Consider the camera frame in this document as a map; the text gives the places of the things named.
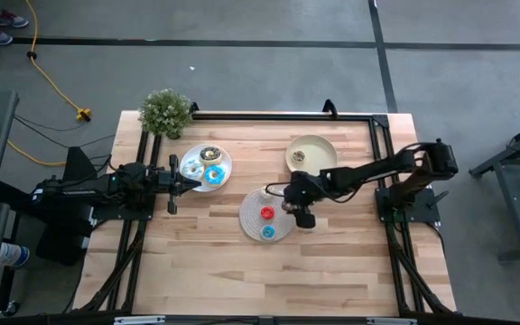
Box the round woven grey mat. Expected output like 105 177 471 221
238 186 297 243

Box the black floor cable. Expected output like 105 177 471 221
14 115 116 150

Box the black aluminium table frame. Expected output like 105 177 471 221
78 98 459 317

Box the green potted plant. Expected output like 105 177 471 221
137 88 194 140

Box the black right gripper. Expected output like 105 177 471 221
282 171 322 229

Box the black equipment stand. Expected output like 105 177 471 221
36 146 99 266

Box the white round plate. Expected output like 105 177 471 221
179 143 234 193

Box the large chocolate striped donut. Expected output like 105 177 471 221
198 144 223 167

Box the large pale blue sprinkled donut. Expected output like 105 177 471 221
181 158 206 181

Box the beige round plate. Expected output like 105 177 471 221
284 134 339 178

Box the silver metal bracket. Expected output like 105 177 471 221
113 315 166 325
366 317 418 325

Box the yellow extension cable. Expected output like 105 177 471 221
23 0 93 124
6 139 68 167

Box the dark metal table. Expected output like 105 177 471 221
469 115 520 264

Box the white and blue bottle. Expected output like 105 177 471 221
0 242 31 268

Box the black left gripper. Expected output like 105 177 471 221
155 153 202 216

